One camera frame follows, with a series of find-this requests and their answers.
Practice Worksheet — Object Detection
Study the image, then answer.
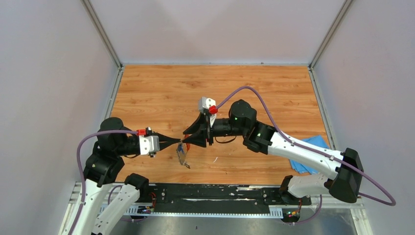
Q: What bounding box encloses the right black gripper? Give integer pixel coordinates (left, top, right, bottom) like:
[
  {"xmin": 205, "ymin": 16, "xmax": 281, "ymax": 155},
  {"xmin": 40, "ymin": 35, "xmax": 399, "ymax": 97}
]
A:
[{"xmin": 182, "ymin": 113, "xmax": 247, "ymax": 148}]

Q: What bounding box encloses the red handled metal key holder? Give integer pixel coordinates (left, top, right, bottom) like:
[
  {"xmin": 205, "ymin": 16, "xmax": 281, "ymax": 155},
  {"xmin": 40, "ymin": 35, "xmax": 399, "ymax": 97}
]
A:
[{"xmin": 176, "ymin": 141, "xmax": 191, "ymax": 169}]

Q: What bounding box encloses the blue tag key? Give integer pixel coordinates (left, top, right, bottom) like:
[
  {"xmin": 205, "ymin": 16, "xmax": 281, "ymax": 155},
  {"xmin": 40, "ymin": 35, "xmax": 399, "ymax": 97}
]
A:
[{"xmin": 177, "ymin": 143, "xmax": 187, "ymax": 156}]

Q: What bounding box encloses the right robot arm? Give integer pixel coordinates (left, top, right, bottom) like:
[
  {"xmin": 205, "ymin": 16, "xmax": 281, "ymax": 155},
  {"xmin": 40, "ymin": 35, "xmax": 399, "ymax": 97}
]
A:
[{"xmin": 183, "ymin": 97, "xmax": 363, "ymax": 205}]

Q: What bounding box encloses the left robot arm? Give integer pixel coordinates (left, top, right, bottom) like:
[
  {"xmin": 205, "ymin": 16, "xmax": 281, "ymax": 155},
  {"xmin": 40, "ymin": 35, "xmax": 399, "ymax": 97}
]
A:
[{"xmin": 63, "ymin": 117, "xmax": 180, "ymax": 235}]

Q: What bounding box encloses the blue cloth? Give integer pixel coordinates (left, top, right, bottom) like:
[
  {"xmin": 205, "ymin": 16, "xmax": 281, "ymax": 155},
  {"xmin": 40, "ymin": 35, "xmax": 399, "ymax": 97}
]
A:
[{"xmin": 289, "ymin": 135, "xmax": 329, "ymax": 175}]

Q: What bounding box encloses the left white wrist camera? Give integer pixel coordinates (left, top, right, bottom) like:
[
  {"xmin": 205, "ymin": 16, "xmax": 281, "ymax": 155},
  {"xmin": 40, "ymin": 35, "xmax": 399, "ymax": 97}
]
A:
[{"xmin": 136, "ymin": 129, "xmax": 160, "ymax": 156}]

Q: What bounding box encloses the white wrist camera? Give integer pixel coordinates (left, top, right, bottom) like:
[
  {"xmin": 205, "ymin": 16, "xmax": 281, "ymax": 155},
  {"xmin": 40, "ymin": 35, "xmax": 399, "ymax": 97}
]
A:
[
  {"xmin": 198, "ymin": 96, "xmax": 218, "ymax": 127},
  {"xmin": 136, "ymin": 129, "xmax": 160, "ymax": 156}
]

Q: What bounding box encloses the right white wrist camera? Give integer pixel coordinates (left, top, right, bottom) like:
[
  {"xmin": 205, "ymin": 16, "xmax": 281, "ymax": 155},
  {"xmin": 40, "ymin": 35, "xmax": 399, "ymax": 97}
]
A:
[{"xmin": 198, "ymin": 96, "xmax": 218, "ymax": 127}]

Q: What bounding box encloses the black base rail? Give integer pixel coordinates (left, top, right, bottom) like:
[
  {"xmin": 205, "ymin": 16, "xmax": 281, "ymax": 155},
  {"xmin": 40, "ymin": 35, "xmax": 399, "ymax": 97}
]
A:
[{"xmin": 116, "ymin": 182, "xmax": 312, "ymax": 218}]

